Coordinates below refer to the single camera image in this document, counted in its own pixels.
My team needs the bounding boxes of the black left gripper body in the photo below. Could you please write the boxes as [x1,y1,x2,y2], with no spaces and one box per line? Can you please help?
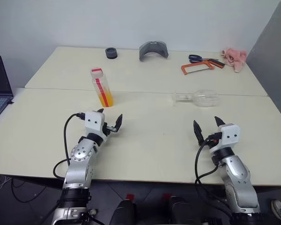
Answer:
[103,121,117,137]

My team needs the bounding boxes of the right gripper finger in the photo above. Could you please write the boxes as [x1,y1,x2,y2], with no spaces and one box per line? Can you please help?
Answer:
[214,116,226,128]
[193,120,205,146]

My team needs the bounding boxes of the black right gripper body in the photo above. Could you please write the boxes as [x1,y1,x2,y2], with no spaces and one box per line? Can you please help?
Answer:
[200,137,214,149]

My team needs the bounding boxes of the clear wine glass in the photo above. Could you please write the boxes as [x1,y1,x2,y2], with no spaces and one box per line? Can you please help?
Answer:
[172,89,220,108]

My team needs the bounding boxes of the bottle with orange liquid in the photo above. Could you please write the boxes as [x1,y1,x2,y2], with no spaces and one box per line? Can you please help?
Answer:
[90,67,115,108]

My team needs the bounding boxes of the black round cap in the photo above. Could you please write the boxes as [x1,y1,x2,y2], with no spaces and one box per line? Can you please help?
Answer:
[105,47,118,59]

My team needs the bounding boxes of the orange hacksaw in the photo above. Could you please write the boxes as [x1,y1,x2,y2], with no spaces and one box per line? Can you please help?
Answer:
[180,60,226,76]

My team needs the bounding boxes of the pink cloth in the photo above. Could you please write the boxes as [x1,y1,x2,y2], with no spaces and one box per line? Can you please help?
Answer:
[220,46,248,73]

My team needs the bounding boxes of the grey curved visor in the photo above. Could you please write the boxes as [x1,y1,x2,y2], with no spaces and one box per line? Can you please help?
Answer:
[139,40,170,62]

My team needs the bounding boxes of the dark rounded shape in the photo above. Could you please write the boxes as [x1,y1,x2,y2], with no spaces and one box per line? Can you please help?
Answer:
[110,199,138,225]

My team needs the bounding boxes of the grey sneaker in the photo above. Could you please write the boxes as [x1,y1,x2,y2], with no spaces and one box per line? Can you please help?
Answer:
[271,199,281,221]

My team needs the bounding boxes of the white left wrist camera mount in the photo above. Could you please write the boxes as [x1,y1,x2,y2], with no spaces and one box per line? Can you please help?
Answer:
[84,111,109,144]

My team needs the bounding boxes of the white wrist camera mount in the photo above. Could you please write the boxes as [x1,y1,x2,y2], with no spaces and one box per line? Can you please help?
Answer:
[84,111,109,144]
[209,123,241,155]

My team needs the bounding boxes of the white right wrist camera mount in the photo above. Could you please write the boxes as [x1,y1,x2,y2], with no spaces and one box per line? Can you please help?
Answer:
[209,123,241,155]

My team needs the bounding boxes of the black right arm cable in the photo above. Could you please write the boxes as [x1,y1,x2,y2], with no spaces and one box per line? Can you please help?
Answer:
[194,132,235,218]

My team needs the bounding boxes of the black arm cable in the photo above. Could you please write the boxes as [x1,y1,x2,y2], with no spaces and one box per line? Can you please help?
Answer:
[52,112,86,181]
[194,132,235,218]

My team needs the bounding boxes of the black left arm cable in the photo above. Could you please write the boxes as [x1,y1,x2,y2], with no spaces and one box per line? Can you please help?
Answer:
[52,112,86,181]

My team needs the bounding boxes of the blue handled scissors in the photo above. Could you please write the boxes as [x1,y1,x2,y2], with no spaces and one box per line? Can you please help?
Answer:
[188,54,220,63]

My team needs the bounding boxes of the black floor cable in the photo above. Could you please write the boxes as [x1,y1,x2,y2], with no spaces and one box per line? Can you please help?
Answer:
[11,178,61,203]

